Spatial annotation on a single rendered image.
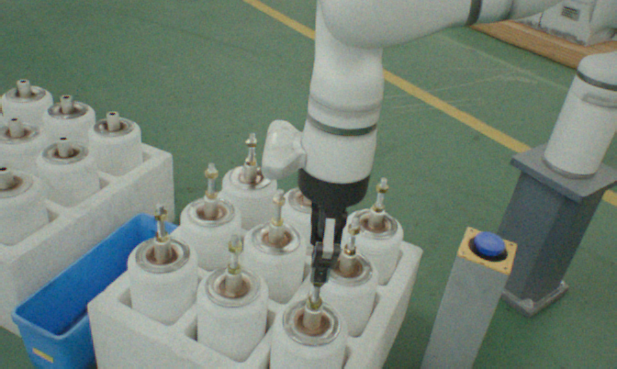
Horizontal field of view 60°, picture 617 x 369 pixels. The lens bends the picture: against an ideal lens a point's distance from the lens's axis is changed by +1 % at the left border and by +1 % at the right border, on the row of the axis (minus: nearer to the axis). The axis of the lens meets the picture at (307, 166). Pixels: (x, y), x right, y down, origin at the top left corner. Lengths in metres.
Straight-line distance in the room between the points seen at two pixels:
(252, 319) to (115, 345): 0.23
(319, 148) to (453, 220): 0.90
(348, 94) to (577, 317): 0.88
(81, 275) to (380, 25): 0.74
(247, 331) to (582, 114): 0.65
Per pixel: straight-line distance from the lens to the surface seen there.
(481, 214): 1.43
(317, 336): 0.70
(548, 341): 1.17
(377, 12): 0.44
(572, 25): 2.72
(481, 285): 0.79
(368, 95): 0.49
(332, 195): 0.53
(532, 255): 1.13
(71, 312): 1.05
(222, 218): 0.85
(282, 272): 0.81
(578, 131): 1.03
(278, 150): 0.52
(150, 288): 0.78
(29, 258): 0.97
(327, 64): 0.50
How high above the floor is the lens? 0.78
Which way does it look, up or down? 32 degrees down
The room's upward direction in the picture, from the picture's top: 7 degrees clockwise
